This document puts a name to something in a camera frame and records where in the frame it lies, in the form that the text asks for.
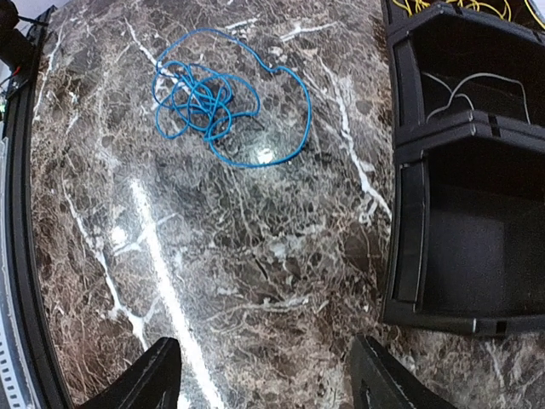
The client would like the blue cable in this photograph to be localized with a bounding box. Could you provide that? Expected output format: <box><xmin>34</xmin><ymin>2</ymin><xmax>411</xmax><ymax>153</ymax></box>
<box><xmin>152</xmin><ymin>27</ymin><xmax>313</xmax><ymax>170</ymax></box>

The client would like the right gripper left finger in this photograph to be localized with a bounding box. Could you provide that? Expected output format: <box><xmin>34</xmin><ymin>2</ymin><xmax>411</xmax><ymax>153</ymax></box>
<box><xmin>81</xmin><ymin>337</ymin><xmax>182</xmax><ymax>409</ymax></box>

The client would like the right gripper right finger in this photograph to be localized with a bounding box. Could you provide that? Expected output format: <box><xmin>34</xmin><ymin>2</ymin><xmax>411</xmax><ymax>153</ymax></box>
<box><xmin>349</xmin><ymin>334</ymin><xmax>453</xmax><ymax>409</ymax></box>

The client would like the grey cable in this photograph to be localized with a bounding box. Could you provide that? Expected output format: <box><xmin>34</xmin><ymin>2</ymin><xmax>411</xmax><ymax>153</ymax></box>
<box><xmin>421</xmin><ymin>71</ymin><xmax>531</xmax><ymax>124</ymax></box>

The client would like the black front rail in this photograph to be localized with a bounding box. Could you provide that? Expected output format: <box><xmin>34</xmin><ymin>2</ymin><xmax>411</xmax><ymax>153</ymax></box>
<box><xmin>1</xmin><ymin>6</ymin><xmax>72</xmax><ymax>408</ymax></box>

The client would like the black three-compartment bin tray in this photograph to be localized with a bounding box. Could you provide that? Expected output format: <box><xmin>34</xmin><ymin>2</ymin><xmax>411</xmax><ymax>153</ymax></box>
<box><xmin>381</xmin><ymin>1</ymin><xmax>544</xmax><ymax>337</ymax></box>

